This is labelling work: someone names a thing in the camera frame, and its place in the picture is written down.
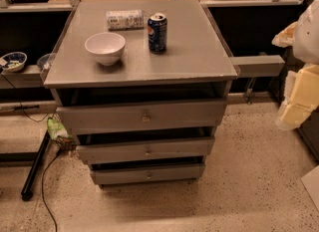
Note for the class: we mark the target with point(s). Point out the left grey shelf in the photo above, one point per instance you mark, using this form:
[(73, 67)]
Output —
[(29, 77)]

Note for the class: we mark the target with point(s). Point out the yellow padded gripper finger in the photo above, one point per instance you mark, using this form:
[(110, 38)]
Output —
[(301, 97), (285, 37)]

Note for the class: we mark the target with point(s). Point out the blue patterned bowl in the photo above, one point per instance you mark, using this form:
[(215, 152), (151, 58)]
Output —
[(13, 62)]

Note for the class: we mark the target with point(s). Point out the lying silver can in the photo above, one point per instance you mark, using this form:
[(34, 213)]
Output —
[(127, 19)]

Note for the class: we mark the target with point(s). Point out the blue pepsi can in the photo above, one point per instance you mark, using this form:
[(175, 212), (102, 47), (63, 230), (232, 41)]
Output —
[(157, 31)]

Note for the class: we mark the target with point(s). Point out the grey side shelf beam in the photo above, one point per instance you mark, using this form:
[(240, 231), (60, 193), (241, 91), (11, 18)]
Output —
[(258, 66)]

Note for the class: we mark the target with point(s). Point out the grey middle drawer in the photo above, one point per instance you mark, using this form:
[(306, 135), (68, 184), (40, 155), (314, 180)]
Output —
[(145, 150)]

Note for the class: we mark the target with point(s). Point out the black table leg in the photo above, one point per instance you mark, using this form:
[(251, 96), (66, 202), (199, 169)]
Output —
[(26, 192)]

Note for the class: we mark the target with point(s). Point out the green snack bag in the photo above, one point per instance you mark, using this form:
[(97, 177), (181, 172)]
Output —
[(59, 135)]

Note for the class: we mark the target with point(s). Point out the grey drawer cabinet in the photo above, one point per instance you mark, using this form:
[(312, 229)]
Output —
[(194, 67)]

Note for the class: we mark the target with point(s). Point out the small glass bowl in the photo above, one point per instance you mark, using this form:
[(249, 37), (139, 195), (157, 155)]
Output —
[(46, 61)]

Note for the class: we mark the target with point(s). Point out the grey top drawer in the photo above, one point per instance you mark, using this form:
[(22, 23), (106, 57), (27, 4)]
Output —
[(141, 116)]

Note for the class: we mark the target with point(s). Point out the white ceramic bowl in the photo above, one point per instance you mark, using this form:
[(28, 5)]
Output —
[(105, 48)]

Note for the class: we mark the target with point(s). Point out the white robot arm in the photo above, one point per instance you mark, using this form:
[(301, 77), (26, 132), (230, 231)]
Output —
[(306, 36)]

